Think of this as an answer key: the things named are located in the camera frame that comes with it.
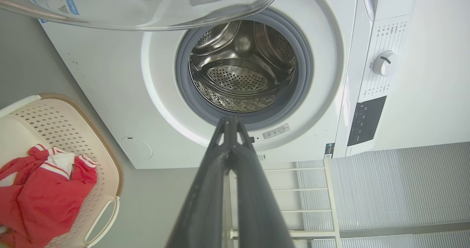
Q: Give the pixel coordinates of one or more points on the white warning sticker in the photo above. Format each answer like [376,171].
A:
[275,131]

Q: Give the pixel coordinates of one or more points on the perforated steel washer drum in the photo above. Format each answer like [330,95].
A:
[238,79]

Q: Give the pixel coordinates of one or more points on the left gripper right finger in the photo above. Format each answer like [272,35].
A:
[260,211]

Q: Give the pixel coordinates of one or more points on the small dark brand sticker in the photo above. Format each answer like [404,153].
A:
[329,150]

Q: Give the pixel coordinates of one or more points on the round white filter cover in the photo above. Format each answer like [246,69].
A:
[136,148]

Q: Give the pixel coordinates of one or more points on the grey ribbed blinds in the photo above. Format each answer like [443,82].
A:
[404,189]

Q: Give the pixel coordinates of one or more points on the white detergent drawer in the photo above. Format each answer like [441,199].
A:
[396,2]

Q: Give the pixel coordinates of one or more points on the red and white garment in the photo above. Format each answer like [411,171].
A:
[40,204]

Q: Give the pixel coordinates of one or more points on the cream perforated laundry basket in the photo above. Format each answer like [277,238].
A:
[99,145]

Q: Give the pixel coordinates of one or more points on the white front-load washing machine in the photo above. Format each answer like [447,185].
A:
[110,75]

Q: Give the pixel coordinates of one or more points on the white metal rack frame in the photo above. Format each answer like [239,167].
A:
[332,204]

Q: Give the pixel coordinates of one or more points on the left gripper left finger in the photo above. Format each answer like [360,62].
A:
[202,211]

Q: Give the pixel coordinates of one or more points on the black round washer door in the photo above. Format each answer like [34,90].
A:
[147,17]

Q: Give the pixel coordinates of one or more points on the white program dial knob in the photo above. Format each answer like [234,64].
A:
[385,63]

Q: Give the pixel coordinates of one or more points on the black control panel display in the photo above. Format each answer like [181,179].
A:
[367,121]

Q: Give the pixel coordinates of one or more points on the blue energy label sticker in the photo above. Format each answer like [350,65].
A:
[66,6]

